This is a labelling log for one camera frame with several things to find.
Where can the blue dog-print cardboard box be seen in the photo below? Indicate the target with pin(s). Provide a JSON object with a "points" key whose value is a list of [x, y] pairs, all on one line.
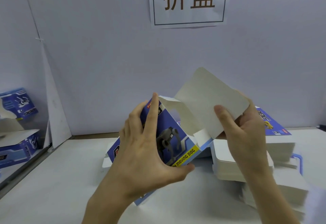
{"points": [[209, 96]]}

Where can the white paper wall sign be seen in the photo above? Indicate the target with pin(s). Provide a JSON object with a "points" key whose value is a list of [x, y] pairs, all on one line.
{"points": [[188, 18]]}

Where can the person's left forearm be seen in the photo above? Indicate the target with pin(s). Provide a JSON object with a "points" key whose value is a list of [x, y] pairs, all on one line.
{"points": [[102, 215]]}

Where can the person's right forearm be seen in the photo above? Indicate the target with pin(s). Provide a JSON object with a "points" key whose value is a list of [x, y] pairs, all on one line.
{"points": [[272, 198]]}

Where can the pile of blue boxes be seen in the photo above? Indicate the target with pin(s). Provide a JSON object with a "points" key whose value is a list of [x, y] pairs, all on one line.
{"points": [[18, 101]]}

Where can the black object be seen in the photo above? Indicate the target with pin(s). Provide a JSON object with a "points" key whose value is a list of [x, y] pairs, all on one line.
{"points": [[322, 127]]}

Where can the person's left hand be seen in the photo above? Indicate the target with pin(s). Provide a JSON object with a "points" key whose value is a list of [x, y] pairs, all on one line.
{"points": [[137, 165]]}

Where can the person's right hand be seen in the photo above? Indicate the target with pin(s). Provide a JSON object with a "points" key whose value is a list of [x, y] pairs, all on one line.
{"points": [[249, 140]]}

